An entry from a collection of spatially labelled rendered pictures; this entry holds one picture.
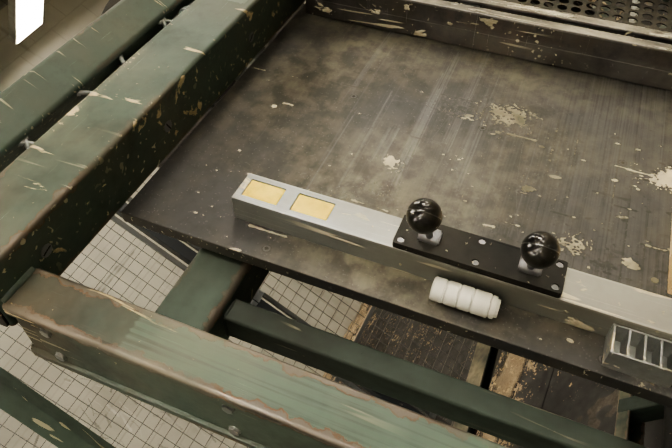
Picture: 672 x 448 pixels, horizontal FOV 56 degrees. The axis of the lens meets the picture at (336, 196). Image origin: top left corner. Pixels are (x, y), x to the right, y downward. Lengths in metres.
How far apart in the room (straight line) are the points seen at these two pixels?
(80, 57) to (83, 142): 0.69
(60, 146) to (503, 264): 0.57
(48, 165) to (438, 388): 0.54
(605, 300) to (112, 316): 0.54
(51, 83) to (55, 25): 4.91
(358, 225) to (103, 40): 0.97
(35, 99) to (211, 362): 0.91
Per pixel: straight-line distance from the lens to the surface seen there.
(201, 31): 1.04
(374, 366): 0.78
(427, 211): 0.64
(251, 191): 0.83
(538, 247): 0.64
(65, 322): 0.75
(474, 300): 0.74
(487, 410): 0.77
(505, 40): 1.15
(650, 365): 0.76
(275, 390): 0.65
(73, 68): 1.52
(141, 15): 1.67
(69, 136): 0.88
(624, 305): 0.77
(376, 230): 0.78
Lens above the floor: 1.72
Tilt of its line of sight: 9 degrees down
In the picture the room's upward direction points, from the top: 53 degrees counter-clockwise
